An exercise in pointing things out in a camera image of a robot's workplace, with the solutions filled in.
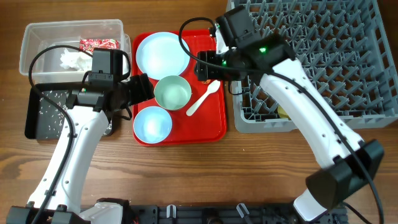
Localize white plastic spoon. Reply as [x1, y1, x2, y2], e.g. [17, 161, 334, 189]
[186, 80, 221, 116]

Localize green bowl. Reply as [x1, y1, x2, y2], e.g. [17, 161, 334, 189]
[154, 76, 192, 111]

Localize light blue small bowl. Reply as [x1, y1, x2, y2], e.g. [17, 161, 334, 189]
[133, 106, 173, 144]

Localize yellow plastic cup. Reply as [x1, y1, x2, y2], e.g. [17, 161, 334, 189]
[277, 105, 290, 120]

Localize white rice grains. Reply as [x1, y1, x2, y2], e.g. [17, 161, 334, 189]
[39, 90, 113, 138]

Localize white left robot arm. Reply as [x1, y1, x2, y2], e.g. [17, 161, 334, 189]
[6, 48, 154, 223]

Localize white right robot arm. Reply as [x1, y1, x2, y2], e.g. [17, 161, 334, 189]
[195, 6, 384, 222]

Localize clear plastic waste bin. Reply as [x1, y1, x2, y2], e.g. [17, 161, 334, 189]
[19, 19, 132, 85]

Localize black waste tray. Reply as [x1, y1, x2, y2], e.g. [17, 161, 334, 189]
[24, 82, 116, 141]

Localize grey dishwasher rack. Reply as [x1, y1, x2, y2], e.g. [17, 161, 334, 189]
[227, 0, 397, 129]

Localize light blue plate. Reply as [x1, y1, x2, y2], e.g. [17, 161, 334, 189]
[135, 32, 190, 80]

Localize crumpled white tissue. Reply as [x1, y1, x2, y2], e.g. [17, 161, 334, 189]
[60, 49, 92, 71]

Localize red snack wrapper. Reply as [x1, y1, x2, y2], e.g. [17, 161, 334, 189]
[79, 39, 120, 53]

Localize red serving tray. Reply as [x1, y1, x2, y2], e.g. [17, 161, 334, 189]
[131, 29, 227, 147]

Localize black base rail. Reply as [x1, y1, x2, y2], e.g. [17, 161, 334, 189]
[71, 203, 348, 224]

